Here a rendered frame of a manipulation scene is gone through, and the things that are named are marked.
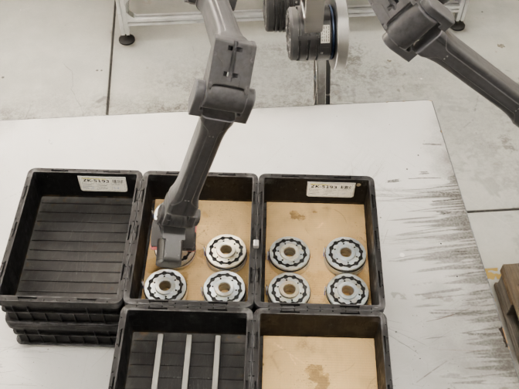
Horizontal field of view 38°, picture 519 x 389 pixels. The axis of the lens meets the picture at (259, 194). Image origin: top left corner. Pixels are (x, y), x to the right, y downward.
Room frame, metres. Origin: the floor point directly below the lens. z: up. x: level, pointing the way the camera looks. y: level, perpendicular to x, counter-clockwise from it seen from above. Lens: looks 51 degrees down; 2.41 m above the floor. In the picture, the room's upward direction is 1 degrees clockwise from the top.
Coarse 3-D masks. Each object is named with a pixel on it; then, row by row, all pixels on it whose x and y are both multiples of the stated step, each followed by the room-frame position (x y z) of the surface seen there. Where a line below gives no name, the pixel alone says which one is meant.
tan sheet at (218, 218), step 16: (208, 208) 1.21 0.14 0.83; (224, 208) 1.21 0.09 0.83; (240, 208) 1.22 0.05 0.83; (208, 224) 1.16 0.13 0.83; (224, 224) 1.16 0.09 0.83; (240, 224) 1.16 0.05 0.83; (208, 240) 1.11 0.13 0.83; (192, 272) 1.01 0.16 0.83; (208, 272) 1.01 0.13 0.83; (240, 272) 1.01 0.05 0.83; (192, 288) 0.97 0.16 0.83
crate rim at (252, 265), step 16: (144, 176) 1.24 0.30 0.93; (160, 176) 1.25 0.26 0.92; (176, 176) 1.25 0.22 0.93; (208, 176) 1.24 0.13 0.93; (224, 176) 1.24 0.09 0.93; (240, 176) 1.24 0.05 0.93; (256, 176) 1.25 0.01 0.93; (144, 192) 1.19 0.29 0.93; (256, 192) 1.19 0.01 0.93; (256, 208) 1.14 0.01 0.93; (256, 224) 1.10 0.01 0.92; (128, 272) 0.95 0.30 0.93; (128, 288) 0.90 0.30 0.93; (128, 304) 0.86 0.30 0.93; (144, 304) 0.86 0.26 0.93; (160, 304) 0.86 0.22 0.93; (176, 304) 0.86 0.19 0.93; (192, 304) 0.86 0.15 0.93; (208, 304) 0.86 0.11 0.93; (224, 304) 0.86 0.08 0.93; (240, 304) 0.86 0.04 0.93
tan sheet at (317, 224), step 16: (272, 208) 1.22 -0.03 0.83; (288, 208) 1.22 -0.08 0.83; (304, 208) 1.22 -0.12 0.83; (320, 208) 1.22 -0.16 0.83; (336, 208) 1.22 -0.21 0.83; (352, 208) 1.22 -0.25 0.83; (272, 224) 1.17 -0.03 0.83; (288, 224) 1.17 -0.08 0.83; (304, 224) 1.17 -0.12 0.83; (320, 224) 1.17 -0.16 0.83; (336, 224) 1.17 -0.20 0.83; (352, 224) 1.17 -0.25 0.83; (272, 240) 1.11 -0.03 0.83; (304, 240) 1.11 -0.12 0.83; (320, 240) 1.11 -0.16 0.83; (320, 256) 1.06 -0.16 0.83; (272, 272) 1.01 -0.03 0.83; (304, 272) 1.02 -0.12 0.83; (320, 272) 1.02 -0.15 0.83; (368, 272) 1.02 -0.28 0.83; (320, 288) 0.97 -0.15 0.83; (368, 288) 0.97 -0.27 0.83; (368, 304) 0.93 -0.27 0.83
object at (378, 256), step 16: (272, 176) 1.25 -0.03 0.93; (288, 176) 1.25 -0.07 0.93; (304, 176) 1.25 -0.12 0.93; (320, 176) 1.25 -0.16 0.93; (336, 176) 1.25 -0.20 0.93; (352, 176) 1.25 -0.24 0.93; (368, 176) 1.25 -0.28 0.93; (256, 256) 1.00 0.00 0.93; (256, 272) 0.95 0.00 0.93; (256, 288) 0.91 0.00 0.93; (256, 304) 0.86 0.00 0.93; (272, 304) 0.87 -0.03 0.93; (288, 304) 0.87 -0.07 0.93; (304, 304) 0.87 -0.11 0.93; (320, 304) 0.87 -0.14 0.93; (336, 304) 0.87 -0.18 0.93; (384, 304) 0.87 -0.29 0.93
